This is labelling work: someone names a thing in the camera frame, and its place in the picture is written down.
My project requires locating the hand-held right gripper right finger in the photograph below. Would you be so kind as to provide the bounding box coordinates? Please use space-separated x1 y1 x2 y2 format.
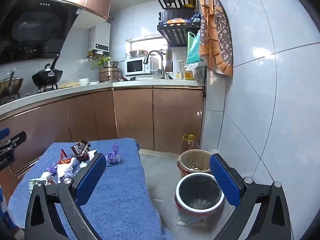
209 153 292 240

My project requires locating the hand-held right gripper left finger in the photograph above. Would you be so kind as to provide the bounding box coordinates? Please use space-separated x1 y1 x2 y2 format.
24 152 107 240

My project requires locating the white tissue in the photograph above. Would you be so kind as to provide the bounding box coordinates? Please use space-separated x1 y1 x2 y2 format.
56 156 83 183

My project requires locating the bin with black bag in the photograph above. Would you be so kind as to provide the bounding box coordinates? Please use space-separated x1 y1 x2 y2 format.
174 172 226 224

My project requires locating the dark red snack wrapper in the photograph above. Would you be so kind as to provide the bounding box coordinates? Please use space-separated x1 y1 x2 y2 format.
71 141 92 162

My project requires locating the orange red snack wrapper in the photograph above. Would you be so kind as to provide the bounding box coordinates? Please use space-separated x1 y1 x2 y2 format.
58 149 72 166

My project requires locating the green white wrapper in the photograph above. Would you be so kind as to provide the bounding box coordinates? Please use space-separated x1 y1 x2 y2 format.
29 178 48 193

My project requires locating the bin with beige bag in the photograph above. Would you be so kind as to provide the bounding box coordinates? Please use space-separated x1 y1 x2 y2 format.
177 149 213 177

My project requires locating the red clear wrapper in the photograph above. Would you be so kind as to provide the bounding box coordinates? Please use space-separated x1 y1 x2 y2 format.
46 173 59 185

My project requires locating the blue terry towel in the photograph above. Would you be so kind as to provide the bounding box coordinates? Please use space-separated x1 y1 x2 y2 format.
7 137 175 240

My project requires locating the steel pot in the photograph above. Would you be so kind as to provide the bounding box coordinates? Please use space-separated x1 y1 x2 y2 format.
0 68 24 98

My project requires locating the cooking oil bottle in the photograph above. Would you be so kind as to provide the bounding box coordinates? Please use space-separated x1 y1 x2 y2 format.
181 133 200 154

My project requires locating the gas stove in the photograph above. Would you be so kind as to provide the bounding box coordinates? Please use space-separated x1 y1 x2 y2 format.
0 83 59 106

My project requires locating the black wok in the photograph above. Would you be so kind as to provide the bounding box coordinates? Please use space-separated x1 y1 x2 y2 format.
31 52 64 87

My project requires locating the brown kitchen base cabinet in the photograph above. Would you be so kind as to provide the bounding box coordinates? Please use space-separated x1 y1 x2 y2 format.
0 79 205 181

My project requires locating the brown rice cooker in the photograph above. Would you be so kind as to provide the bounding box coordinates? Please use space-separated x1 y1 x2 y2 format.
98 66 122 82

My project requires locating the black range hood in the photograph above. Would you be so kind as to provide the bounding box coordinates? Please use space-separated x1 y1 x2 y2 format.
0 0 81 65

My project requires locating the clear plastic bag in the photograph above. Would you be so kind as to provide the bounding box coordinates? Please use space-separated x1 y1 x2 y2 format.
193 63 208 83

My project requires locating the steel pan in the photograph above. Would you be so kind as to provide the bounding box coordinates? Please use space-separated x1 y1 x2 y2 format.
102 60 126 69

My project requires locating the white spray bottle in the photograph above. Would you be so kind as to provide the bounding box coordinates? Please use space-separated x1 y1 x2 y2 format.
175 60 184 80

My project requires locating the green leafy vegetable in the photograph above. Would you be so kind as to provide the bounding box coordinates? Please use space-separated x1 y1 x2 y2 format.
98 56 112 67

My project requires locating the white microwave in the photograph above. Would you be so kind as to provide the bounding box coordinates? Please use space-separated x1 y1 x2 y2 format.
125 57 151 76

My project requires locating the teal plastic bag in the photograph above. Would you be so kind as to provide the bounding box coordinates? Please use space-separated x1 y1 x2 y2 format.
186 31 202 64

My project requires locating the wooden cutting board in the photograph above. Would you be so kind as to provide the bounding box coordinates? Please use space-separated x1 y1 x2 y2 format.
165 46 174 74

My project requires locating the white water heater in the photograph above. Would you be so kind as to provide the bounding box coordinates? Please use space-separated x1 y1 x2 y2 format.
88 21 111 56

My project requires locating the steel mixing bowl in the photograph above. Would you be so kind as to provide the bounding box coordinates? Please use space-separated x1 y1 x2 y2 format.
129 49 149 58

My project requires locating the steel kitchen faucet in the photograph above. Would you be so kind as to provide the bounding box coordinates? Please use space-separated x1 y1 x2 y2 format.
143 50 166 80

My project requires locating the orange floral apron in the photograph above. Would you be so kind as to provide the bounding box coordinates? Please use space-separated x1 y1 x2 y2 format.
199 0 234 78

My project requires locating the brown upper cabinet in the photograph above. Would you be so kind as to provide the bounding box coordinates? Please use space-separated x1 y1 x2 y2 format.
21 0 113 22

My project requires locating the black wall rack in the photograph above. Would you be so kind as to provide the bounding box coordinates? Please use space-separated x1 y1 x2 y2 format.
156 0 201 48

